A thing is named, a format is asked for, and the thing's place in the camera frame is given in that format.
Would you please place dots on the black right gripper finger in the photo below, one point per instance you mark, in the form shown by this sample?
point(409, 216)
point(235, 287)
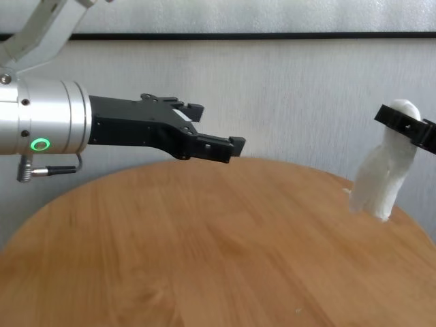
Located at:
point(405, 127)

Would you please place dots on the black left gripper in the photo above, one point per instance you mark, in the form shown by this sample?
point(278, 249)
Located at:
point(129, 122)

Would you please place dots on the white sandbag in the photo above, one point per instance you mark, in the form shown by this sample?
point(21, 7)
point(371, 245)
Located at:
point(381, 180)

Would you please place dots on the black wall rail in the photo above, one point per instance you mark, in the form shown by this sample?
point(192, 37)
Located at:
point(238, 36)

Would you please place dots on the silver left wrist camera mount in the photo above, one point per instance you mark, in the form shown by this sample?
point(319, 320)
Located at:
point(37, 34)

